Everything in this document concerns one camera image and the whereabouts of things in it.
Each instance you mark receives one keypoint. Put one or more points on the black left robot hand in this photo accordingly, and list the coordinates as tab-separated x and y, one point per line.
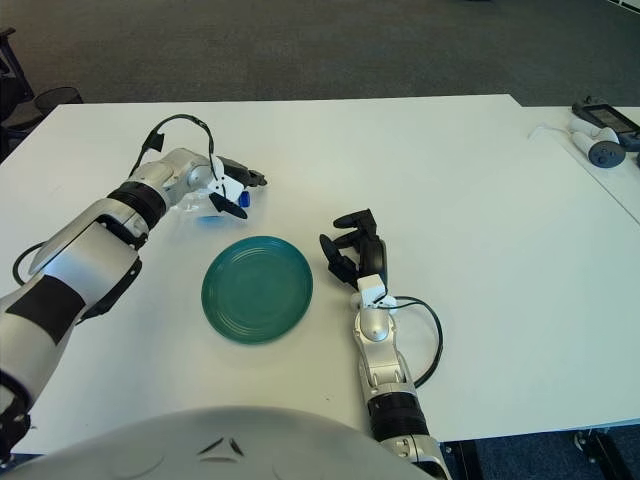
240	172

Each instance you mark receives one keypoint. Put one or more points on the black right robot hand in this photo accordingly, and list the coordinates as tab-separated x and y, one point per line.
372	257

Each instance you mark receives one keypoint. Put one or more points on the clear plastic bottle blue cap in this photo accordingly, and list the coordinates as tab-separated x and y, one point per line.
245	199

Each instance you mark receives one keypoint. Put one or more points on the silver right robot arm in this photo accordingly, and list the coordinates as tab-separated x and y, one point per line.
380	360

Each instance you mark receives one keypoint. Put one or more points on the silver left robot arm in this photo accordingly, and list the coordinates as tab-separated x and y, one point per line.
90	250

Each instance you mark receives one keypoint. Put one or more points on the green round plate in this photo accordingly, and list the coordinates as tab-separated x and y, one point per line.
257	290

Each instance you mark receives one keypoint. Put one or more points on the grey robot torso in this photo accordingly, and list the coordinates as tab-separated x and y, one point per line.
225	440

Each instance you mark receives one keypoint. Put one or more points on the black office chair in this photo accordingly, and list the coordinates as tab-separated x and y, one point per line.
12	100

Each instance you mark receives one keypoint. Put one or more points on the white grey handheld controller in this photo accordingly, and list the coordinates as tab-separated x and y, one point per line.
602	152

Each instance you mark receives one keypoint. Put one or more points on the black handheld screen device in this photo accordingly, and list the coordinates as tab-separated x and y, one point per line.
607	117

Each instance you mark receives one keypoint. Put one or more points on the black table leg with caster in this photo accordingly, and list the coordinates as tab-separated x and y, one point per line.
605	455

